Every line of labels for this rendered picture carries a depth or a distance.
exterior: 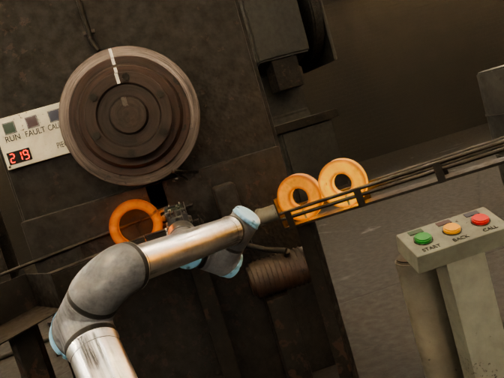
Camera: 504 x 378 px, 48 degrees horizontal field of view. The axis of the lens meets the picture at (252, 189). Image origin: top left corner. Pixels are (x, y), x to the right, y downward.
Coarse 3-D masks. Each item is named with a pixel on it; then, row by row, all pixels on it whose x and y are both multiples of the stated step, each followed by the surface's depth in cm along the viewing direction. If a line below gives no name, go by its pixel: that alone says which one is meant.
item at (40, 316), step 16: (0, 288) 176; (16, 288) 180; (32, 288) 181; (48, 288) 172; (0, 304) 176; (16, 304) 179; (32, 304) 182; (48, 304) 176; (0, 320) 175; (16, 320) 174; (32, 320) 167; (0, 336) 163; (16, 336) 166; (32, 336) 169; (16, 352) 167; (32, 352) 168; (32, 368) 168
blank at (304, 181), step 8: (296, 176) 182; (304, 176) 181; (280, 184) 185; (288, 184) 184; (296, 184) 183; (304, 184) 181; (312, 184) 180; (280, 192) 186; (288, 192) 184; (312, 192) 181; (280, 200) 186; (288, 200) 185; (312, 200) 181; (288, 208) 186; (304, 208) 183; (304, 216) 184; (312, 216) 183
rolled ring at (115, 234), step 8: (128, 200) 197; (136, 200) 196; (144, 200) 199; (120, 208) 195; (128, 208) 196; (136, 208) 196; (144, 208) 196; (152, 208) 197; (112, 216) 195; (120, 216) 195; (152, 216) 197; (160, 216) 198; (112, 224) 195; (160, 224) 198; (112, 232) 195; (120, 232) 197; (120, 240) 196; (128, 240) 199
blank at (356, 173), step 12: (324, 168) 177; (336, 168) 176; (348, 168) 174; (360, 168) 173; (324, 180) 178; (360, 180) 173; (324, 192) 179; (336, 192) 177; (336, 204) 178; (348, 204) 176
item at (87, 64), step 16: (112, 48) 189; (128, 48) 190; (144, 48) 190; (80, 64) 188; (160, 64) 191; (176, 64) 192; (64, 96) 188; (192, 96) 194; (64, 112) 188; (192, 112) 194; (64, 128) 189; (192, 128) 194; (192, 144) 195; (80, 160) 190; (176, 160) 194; (96, 176) 191; (112, 176) 192; (128, 176) 193; (144, 176) 193; (160, 176) 194
